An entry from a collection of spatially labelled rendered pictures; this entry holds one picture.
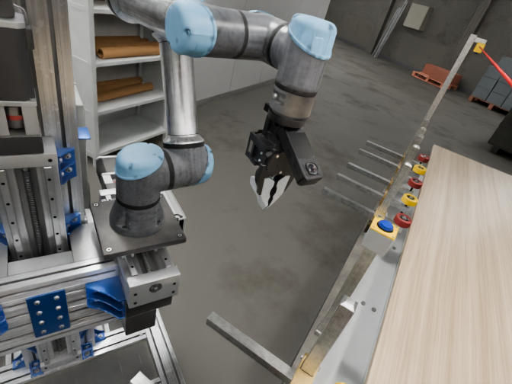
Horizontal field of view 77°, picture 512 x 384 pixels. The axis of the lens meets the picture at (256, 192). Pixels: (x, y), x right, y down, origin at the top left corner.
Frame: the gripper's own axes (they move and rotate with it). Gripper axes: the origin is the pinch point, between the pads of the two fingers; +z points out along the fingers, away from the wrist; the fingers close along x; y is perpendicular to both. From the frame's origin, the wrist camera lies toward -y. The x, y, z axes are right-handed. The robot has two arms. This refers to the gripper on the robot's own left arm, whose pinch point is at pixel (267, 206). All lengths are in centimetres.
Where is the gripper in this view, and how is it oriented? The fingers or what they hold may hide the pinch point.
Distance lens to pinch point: 67.9
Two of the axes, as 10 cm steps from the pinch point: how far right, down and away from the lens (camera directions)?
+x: -8.4, 1.2, -5.3
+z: -2.3, 8.0, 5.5
